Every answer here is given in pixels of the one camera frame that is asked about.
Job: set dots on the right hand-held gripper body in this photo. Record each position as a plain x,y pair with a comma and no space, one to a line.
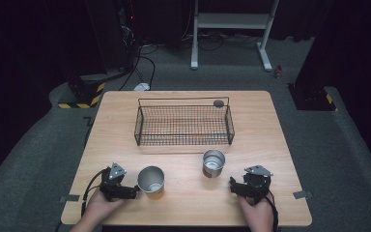
256,185

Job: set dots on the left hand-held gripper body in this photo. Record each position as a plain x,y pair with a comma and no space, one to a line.
112,185

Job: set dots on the orange-sided metal cup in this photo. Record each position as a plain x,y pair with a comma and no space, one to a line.
151,183

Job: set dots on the silver metal cup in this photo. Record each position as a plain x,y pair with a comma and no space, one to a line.
213,162

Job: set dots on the person's left hand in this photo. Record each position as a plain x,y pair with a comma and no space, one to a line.
101,208

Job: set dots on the person's right hand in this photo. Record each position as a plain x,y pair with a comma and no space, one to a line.
259,216

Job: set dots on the grey tape piece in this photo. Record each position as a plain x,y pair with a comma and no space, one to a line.
302,194
70,198

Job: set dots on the grey round disc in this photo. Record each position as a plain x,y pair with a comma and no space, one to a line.
218,103

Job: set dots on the black yellow striped stand base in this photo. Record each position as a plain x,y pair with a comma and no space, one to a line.
87,93

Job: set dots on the white power strip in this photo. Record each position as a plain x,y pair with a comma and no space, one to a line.
142,86

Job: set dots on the black stand base yellow mark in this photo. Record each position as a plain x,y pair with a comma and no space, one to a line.
312,98

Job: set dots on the small red object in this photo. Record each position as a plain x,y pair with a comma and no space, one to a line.
279,71

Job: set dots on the dark equipment rack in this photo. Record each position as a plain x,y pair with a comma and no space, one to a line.
127,35

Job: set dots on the white metal stand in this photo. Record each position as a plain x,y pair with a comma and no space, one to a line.
232,21

